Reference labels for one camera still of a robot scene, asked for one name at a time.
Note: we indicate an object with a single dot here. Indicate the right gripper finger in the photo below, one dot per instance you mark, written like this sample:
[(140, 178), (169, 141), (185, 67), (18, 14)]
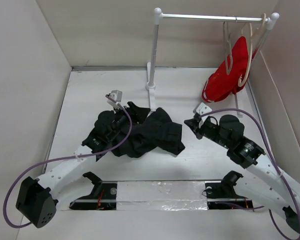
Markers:
[(191, 123), (198, 135)]

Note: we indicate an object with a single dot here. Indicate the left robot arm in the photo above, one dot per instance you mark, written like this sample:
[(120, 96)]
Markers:
[(37, 197)]

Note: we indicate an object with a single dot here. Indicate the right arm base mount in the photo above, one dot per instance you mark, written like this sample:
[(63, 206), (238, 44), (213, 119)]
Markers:
[(221, 195)]

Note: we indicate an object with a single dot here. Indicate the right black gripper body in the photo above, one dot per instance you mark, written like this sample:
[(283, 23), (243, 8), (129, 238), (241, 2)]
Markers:
[(208, 129)]

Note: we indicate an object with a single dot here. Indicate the white clothes rack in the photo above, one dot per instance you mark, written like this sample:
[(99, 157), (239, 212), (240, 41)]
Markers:
[(258, 41)]

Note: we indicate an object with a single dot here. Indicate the red garment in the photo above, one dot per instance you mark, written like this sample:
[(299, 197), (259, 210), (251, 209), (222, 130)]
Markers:
[(220, 84)]

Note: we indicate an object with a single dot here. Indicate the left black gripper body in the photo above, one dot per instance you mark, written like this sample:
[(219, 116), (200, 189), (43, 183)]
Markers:
[(121, 118)]

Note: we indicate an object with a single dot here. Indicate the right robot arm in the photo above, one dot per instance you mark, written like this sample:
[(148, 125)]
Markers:
[(271, 187)]

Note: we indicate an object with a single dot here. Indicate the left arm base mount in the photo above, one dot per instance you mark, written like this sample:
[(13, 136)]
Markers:
[(103, 196)]

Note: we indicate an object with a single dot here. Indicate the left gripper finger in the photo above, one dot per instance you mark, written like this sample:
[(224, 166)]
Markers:
[(141, 112), (136, 120)]

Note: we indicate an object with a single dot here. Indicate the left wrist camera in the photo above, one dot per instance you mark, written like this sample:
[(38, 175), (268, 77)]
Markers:
[(114, 98)]

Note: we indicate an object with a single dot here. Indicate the black trousers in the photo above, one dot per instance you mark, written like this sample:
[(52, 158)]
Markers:
[(158, 130)]

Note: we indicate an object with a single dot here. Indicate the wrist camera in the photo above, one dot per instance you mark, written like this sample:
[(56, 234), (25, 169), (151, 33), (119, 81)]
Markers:
[(201, 112), (114, 98)]

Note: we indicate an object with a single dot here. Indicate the grey wire hanger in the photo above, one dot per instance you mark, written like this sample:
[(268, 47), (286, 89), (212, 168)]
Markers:
[(227, 48)]

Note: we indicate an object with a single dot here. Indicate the wooden hanger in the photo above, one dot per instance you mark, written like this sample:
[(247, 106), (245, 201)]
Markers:
[(249, 43)]

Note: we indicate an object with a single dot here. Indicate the silver foil tape strip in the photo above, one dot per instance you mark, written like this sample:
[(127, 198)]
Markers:
[(161, 196)]

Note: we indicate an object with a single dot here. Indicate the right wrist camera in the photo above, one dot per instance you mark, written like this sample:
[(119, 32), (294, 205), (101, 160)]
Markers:
[(201, 112)]

